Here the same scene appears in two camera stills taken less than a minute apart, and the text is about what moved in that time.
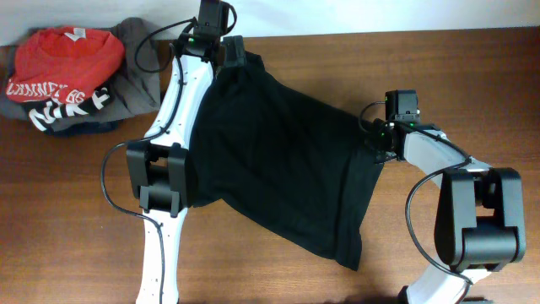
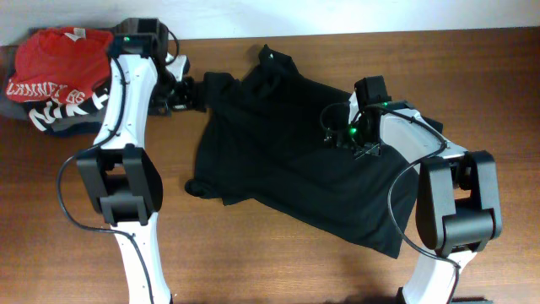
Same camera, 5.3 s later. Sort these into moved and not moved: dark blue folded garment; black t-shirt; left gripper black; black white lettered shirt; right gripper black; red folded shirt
Moved: left gripper black; right gripper black; black t-shirt
Not moved: dark blue folded garment; red folded shirt; black white lettered shirt
